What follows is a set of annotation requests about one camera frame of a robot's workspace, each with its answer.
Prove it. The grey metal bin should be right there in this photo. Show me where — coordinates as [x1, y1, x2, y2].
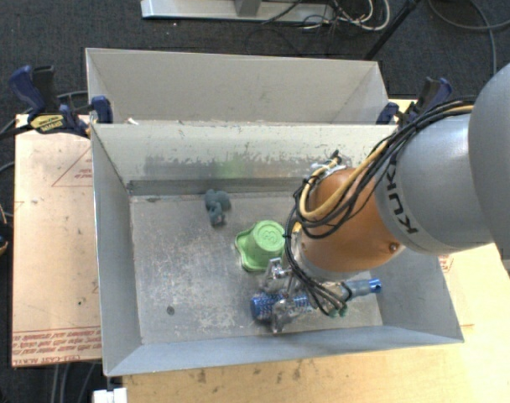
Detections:
[85, 47, 466, 378]

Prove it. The green plastic cup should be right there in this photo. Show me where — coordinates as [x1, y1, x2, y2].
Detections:
[234, 219, 288, 274]

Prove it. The brown cardboard board, red print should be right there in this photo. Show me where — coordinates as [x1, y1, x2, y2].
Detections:
[11, 113, 103, 369]

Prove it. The blue hairbrush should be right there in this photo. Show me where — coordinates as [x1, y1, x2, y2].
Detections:
[249, 278, 383, 323]

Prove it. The grey-green toy animal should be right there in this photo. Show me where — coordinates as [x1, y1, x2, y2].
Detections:
[204, 188, 232, 228]

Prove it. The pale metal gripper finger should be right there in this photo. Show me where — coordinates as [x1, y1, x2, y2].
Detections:
[258, 276, 282, 296]
[270, 296, 299, 335]

